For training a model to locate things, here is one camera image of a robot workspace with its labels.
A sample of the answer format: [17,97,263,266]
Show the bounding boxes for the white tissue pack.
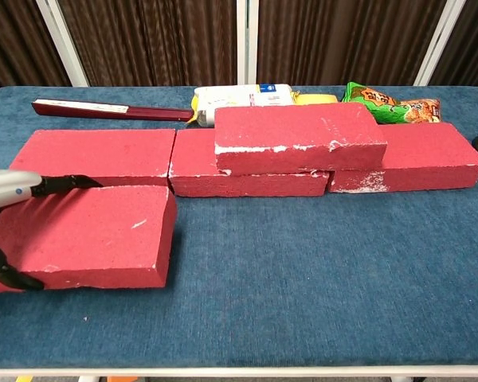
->
[193,83,296,128]

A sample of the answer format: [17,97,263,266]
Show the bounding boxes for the yellow sponge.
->
[292,92,339,107]

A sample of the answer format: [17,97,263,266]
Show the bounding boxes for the red brick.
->
[0,184,179,294]
[214,102,388,176]
[327,121,478,194]
[167,127,331,198]
[10,128,178,188]

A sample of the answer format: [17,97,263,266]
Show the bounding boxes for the blue felt table mat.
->
[0,85,478,369]

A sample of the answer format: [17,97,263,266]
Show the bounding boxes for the green snack bag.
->
[340,81,442,125]

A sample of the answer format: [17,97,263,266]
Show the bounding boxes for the white table frame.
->
[0,365,478,382]

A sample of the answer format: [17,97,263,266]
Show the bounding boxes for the white screen post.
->
[35,0,91,88]
[413,0,473,87]
[236,0,260,85]

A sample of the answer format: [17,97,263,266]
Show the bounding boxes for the dark red folding fan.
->
[31,98,195,123]

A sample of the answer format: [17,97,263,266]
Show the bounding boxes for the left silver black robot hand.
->
[0,169,104,294]

